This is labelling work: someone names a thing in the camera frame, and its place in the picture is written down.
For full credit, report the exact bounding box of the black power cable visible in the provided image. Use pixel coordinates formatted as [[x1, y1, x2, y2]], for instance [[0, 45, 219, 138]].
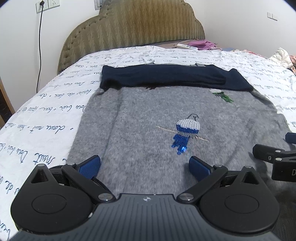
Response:
[[36, 1, 45, 93]]

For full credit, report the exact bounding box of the grey sweater with navy sleeves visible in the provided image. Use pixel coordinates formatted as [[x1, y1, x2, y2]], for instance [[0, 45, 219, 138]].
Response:
[[68, 64, 296, 241]]

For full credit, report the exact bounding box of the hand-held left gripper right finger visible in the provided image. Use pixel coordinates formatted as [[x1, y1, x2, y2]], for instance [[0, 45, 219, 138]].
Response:
[[177, 156, 266, 202]]

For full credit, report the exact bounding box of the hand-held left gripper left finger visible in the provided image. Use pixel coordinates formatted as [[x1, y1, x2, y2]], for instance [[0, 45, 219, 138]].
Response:
[[24, 155, 117, 202]]

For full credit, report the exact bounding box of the olive upholstered headboard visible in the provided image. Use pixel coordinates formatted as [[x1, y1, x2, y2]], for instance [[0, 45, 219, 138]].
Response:
[[57, 0, 206, 75]]

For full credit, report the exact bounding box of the white script-print bedsheet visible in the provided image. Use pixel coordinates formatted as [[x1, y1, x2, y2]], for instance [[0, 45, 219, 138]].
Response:
[[0, 45, 296, 241]]

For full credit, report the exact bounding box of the purple cloth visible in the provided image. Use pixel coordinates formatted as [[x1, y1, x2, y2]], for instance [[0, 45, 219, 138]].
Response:
[[188, 39, 222, 51]]

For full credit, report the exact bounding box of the white wall socket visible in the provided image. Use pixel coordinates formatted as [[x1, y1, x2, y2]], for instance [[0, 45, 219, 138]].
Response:
[[36, 0, 61, 13], [94, 0, 109, 11]]

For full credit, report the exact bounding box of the wooden nightstand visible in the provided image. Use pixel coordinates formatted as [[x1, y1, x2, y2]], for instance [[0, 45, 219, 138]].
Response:
[[0, 79, 16, 129]]

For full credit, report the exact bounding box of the white crumpled cloth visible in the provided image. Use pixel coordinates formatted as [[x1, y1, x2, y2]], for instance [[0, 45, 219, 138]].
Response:
[[269, 47, 290, 68]]

